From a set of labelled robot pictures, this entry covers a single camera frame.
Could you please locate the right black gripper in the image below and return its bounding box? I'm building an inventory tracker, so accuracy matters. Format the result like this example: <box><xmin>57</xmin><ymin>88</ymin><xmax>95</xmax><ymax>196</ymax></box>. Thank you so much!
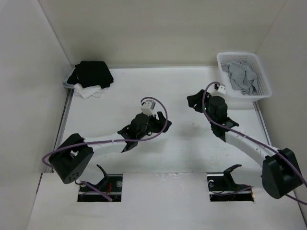
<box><xmin>187</xmin><ymin>89</ymin><xmax>215</xmax><ymax>124</ymax></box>

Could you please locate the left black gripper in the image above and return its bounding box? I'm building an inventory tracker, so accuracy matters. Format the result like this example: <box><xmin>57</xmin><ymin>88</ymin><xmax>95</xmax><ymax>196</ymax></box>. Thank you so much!
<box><xmin>137</xmin><ymin>111</ymin><xmax>171</xmax><ymax>140</ymax></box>

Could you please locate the grey tank top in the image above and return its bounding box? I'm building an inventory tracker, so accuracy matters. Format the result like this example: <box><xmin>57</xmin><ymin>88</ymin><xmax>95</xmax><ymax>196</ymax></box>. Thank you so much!
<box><xmin>221</xmin><ymin>62</ymin><xmax>259</xmax><ymax>96</ymax></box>

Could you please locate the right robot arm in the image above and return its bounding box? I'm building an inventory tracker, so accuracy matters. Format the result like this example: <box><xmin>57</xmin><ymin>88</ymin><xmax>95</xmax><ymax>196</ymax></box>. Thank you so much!
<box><xmin>187</xmin><ymin>90</ymin><xmax>307</xmax><ymax>199</ymax></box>

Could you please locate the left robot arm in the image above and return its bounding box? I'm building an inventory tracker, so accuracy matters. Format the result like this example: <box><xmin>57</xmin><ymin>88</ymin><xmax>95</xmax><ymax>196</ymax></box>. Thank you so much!
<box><xmin>48</xmin><ymin>112</ymin><xmax>172</xmax><ymax>191</ymax></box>

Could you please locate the folded white tank top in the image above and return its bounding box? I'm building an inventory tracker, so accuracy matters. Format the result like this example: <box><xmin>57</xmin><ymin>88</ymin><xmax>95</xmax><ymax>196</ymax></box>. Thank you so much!
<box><xmin>63</xmin><ymin>71</ymin><xmax>109</xmax><ymax>99</ymax></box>

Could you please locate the folded black tank top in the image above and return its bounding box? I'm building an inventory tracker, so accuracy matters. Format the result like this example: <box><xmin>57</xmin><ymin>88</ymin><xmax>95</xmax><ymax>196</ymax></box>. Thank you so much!
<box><xmin>64</xmin><ymin>61</ymin><xmax>114</xmax><ymax>89</ymax></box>

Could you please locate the white plastic basket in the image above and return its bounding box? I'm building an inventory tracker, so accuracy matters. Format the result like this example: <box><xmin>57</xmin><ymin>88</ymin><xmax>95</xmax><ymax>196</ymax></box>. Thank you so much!
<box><xmin>216</xmin><ymin>52</ymin><xmax>272</xmax><ymax>103</ymax></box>

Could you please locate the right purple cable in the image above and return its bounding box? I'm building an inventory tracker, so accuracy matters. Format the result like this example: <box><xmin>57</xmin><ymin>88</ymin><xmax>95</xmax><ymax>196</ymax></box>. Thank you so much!
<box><xmin>202</xmin><ymin>81</ymin><xmax>307</xmax><ymax>206</ymax></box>

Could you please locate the purple cable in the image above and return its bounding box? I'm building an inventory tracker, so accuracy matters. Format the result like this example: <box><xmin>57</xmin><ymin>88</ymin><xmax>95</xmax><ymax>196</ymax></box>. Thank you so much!
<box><xmin>42</xmin><ymin>97</ymin><xmax>168</xmax><ymax>201</ymax></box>
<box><xmin>202</xmin><ymin>81</ymin><xmax>307</xmax><ymax>206</ymax></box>

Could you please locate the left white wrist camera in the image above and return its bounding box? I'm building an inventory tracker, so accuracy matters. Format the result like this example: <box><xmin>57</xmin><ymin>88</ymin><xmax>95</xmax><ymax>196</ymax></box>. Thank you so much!
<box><xmin>141</xmin><ymin>100</ymin><xmax>156</xmax><ymax>116</ymax></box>

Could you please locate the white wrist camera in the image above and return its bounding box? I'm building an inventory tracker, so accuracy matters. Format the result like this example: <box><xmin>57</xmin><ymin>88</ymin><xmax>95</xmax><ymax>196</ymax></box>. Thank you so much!
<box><xmin>141</xmin><ymin>100</ymin><xmax>156</xmax><ymax>116</ymax></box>
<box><xmin>214</xmin><ymin>83</ymin><xmax>226</xmax><ymax>96</ymax></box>

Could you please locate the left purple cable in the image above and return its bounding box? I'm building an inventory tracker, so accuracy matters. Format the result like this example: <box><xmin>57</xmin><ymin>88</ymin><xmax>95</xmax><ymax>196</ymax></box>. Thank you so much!
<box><xmin>42</xmin><ymin>97</ymin><xmax>168</xmax><ymax>201</ymax></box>

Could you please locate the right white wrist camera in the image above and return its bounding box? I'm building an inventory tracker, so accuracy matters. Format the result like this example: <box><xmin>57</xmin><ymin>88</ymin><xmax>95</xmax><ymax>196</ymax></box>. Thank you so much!
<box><xmin>214</xmin><ymin>83</ymin><xmax>226</xmax><ymax>96</ymax></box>

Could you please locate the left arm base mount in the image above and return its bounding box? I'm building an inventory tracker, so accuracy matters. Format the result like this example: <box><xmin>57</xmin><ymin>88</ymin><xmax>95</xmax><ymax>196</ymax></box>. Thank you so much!
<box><xmin>75</xmin><ymin>164</ymin><xmax>123</xmax><ymax>203</ymax></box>

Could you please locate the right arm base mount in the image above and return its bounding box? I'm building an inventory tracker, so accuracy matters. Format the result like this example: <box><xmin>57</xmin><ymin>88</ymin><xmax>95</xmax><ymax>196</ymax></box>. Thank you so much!
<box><xmin>207</xmin><ymin>164</ymin><xmax>254</xmax><ymax>202</ymax></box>

